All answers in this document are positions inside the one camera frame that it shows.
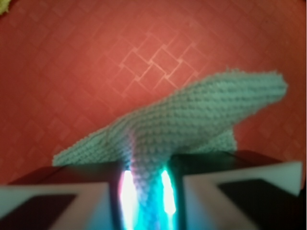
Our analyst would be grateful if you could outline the light blue cloth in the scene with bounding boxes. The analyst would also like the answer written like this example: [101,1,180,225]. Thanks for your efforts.
[52,70,288,230]

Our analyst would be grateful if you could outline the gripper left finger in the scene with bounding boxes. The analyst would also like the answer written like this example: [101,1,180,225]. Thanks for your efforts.
[0,161,124,230]

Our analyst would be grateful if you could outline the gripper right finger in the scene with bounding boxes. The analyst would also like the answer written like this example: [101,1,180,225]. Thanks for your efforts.
[166,150,303,230]

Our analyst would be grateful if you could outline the red plastic tray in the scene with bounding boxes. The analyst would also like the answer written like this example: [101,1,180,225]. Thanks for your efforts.
[0,0,307,184]

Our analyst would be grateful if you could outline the yellow cloth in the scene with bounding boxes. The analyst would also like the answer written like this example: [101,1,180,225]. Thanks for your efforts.
[0,0,11,15]

